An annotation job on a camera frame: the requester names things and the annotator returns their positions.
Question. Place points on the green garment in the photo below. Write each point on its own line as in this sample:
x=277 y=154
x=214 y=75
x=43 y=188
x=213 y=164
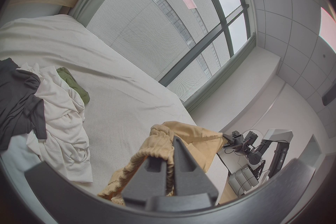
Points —
x=76 y=86

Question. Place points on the black T-shirt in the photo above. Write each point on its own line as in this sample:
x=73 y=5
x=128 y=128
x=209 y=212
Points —
x=15 y=102

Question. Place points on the white garment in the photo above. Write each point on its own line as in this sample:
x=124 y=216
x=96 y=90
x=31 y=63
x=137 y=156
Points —
x=63 y=118

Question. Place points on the window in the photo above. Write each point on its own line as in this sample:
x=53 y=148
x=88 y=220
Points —
x=147 y=20

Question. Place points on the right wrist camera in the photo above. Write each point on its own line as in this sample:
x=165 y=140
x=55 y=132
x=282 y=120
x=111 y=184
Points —
x=237 y=137

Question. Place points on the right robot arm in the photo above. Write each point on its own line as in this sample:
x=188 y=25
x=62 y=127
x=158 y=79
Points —
x=278 y=136

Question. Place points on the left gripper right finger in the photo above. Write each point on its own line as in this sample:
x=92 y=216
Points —
x=194 y=181

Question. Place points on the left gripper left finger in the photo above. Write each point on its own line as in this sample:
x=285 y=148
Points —
x=139 y=186

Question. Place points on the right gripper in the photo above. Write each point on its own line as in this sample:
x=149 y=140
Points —
x=236 y=149

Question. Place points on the tan shorts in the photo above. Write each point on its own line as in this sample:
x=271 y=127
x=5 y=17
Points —
x=194 y=133

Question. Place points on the bed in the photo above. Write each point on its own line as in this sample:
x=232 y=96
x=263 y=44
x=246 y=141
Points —
x=126 y=81

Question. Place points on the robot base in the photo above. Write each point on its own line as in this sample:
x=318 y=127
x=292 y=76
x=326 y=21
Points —
x=241 y=178

